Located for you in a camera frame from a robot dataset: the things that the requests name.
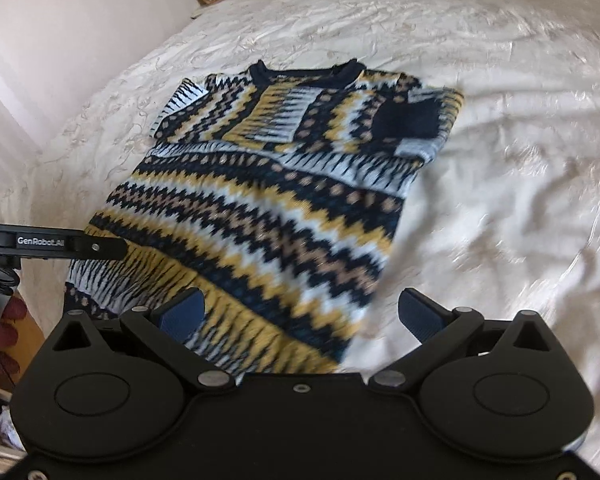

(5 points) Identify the red floral cloth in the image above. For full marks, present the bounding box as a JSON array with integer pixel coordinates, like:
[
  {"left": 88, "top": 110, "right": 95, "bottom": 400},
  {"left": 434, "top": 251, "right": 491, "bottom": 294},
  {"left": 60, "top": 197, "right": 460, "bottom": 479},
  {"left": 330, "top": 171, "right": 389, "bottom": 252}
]
[{"left": 0, "top": 295, "right": 46, "bottom": 386}]

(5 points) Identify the white embroidered bedspread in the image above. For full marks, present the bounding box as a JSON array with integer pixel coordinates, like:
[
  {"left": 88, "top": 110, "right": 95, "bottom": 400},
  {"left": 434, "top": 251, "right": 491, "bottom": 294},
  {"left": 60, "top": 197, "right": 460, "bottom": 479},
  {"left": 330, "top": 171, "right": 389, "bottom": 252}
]
[{"left": 0, "top": 0, "right": 600, "bottom": 391}]

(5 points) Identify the navy yellow patterned knit sweater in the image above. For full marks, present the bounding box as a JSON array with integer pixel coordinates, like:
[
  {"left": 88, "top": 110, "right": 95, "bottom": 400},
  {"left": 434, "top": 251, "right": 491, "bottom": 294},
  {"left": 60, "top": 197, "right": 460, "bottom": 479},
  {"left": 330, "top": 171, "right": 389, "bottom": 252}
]
[{"left": 65, "top": 59, "right": 466, "bottom": 376}]

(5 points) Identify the black cable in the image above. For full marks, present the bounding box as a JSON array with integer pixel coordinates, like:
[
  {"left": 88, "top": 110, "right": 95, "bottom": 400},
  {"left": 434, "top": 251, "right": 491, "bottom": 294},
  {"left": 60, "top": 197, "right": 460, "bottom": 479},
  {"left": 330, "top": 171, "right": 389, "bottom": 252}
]
[{"left": 0, "top": 259, "right": 21, "bottom": 361}]

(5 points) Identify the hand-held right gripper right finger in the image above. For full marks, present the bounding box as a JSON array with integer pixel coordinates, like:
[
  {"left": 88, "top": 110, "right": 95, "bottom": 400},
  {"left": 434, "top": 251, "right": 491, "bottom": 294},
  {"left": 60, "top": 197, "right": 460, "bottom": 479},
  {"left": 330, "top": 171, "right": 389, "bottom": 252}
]
[{"left": 367, "top": 287, "right": 558, "bottom": 393}]

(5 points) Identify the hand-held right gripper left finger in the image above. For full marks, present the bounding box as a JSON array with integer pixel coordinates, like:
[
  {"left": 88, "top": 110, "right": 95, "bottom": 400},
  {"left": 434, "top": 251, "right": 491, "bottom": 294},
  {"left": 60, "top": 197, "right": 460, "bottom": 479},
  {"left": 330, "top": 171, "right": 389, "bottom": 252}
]
[{"left": 47, "top": 287, "right": 233, "bottom": 392}]

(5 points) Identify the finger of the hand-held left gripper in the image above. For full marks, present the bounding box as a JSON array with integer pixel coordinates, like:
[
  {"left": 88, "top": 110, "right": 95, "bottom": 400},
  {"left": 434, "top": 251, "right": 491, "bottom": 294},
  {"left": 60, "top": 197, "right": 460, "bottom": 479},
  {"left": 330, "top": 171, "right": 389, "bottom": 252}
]
[{"left": 70, "top": 236, "right": 129, "bottom": 261}]

